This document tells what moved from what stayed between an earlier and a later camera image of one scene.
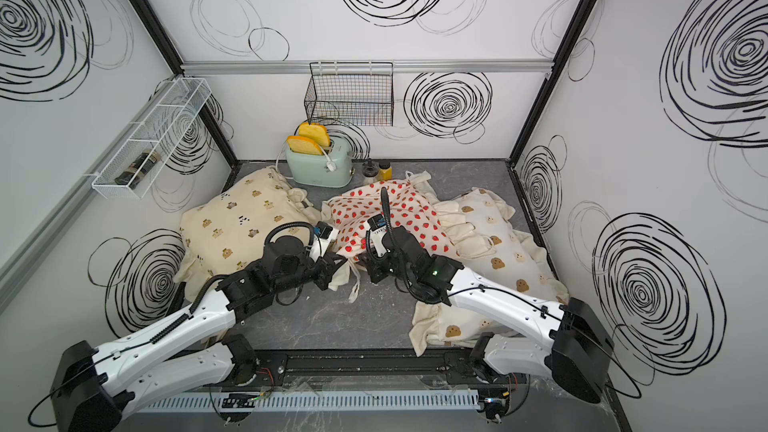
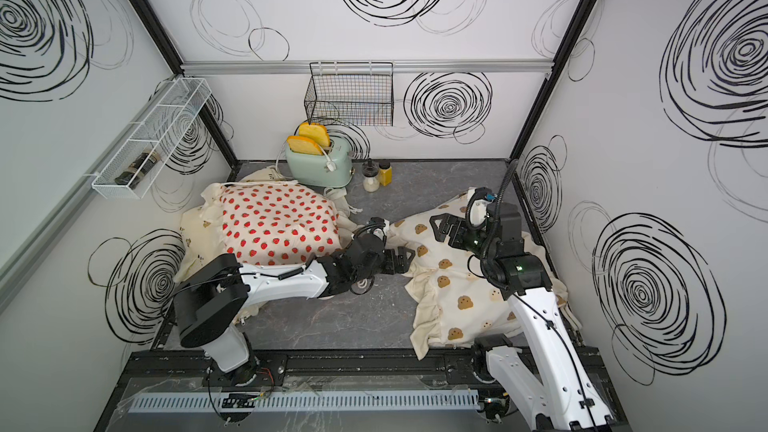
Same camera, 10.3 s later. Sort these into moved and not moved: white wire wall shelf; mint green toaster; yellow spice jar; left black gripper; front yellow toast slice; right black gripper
Moved: left black gripper; right black gripper
Not moved: mint green toaster; white wire wall shelf; yellow spice jar; front yellow toast slice
